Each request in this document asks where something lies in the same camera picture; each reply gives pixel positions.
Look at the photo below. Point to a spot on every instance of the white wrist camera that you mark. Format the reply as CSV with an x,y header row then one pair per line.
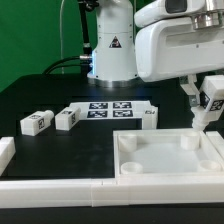
x,y
162,9

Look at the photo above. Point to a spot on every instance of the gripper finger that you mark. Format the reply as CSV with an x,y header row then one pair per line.
x,y
188,85

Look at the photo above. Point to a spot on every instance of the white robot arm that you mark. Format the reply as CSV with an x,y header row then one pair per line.
x,y
114,58

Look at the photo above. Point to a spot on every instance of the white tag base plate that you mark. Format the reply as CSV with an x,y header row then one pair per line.
x,y
111,109

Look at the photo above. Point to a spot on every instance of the white fence frame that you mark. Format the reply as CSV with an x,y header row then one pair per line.
x,y
204,187

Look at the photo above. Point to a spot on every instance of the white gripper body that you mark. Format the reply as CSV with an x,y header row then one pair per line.
x,y
172,48

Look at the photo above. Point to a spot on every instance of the white square tabletop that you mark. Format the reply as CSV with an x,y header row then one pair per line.
x,y
164,151

